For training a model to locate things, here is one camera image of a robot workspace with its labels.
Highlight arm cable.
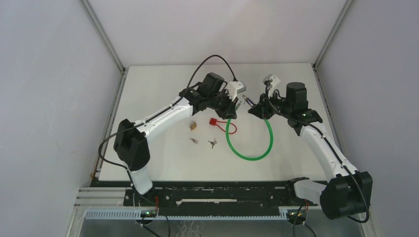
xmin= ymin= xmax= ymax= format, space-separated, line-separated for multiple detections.
xmin=98 ymin=54 xmax=238 ymax=184
xmin=263 ymin=81 xmax=371 ymax=224

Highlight red lock keys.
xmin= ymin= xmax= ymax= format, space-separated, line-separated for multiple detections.
xmin=208 ymin=138 xmax=217 ymax=149

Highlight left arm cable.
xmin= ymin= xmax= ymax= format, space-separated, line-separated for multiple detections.
xmin=98 ymin=54 xmax=238 ymax=184

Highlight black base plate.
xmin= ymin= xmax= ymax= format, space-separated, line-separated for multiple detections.
xmin=90 ymin=179 xmax=328 ymax=217

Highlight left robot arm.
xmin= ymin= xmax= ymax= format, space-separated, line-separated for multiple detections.
xmin=113 ymin=73 xmax=246 ymax=206

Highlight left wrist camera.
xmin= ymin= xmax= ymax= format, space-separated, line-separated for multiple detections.
xmin=225 ymin=81 xmax=246 ymax=101

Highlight green cable lock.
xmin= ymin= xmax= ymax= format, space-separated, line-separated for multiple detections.
xmin=224 ymin=118 xmax=274 ymax=161

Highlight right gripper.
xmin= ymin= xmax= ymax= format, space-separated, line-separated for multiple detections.
xmin=249 ymin=89 xmax=292 ymax=120

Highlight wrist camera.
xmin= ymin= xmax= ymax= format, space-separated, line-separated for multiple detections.
xmin=262 ymin=74 xmax=281 ymax=98
xmin=225 ymin=81 xmax=246 ymax=101

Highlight brass padlock keys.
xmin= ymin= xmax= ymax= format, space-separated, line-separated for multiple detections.
xmin=189 ymin=138 xmax=199 ymax=144

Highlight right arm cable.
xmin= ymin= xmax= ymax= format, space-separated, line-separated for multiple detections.
xmin=263 ymin=81 xmax=371 ymax=224

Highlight white cable duct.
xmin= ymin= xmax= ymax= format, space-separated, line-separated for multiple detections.
xmin=84 ymin=209 xmax=288 ymax=221

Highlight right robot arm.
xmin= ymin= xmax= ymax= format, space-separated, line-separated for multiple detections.
xmin=248 ymin=81 xmax=373 ymax=223

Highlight red cable lock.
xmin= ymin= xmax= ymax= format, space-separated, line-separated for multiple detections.
xmin=209 ymin=118 xmax=238 ymax=135

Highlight brass padlock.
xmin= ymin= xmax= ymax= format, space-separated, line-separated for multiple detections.
xmin=189 ymin=121 xmax=197 ymax=131

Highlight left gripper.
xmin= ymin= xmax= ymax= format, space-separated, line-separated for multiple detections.
xmin=208 ymin=90 xmax=239 ymax=121

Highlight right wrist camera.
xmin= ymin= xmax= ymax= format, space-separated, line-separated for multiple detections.
xmin=262 ymin=74 xmax=281 ymax=98

